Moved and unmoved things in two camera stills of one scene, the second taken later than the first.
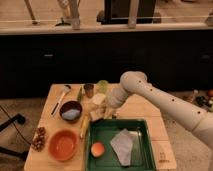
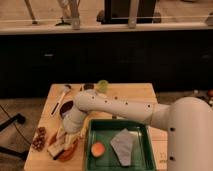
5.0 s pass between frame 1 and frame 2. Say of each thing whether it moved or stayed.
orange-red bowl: stayed
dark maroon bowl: stayed
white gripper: moved
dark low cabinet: stayed
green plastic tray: stayed
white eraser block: moved
